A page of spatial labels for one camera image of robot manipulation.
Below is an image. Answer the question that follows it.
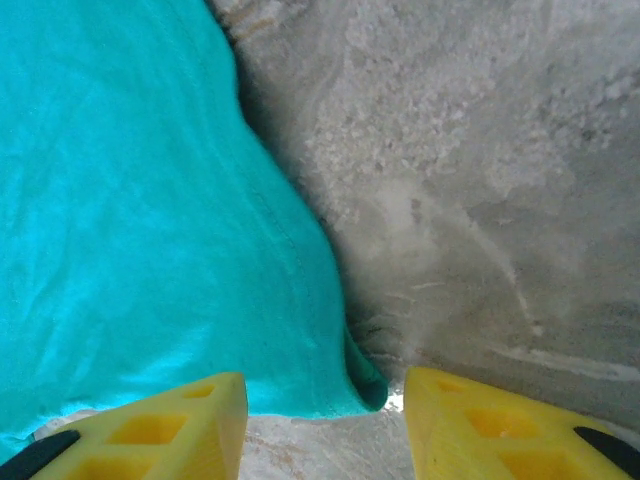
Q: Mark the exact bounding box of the teal t-shirt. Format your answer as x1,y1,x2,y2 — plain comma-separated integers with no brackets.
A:
0,0,391,464

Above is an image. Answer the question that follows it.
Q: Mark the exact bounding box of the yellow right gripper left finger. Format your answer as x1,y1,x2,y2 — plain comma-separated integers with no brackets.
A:
0,371,250,480

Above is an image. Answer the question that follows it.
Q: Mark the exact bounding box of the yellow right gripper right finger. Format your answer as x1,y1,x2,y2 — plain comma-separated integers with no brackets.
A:
402,366,640,480

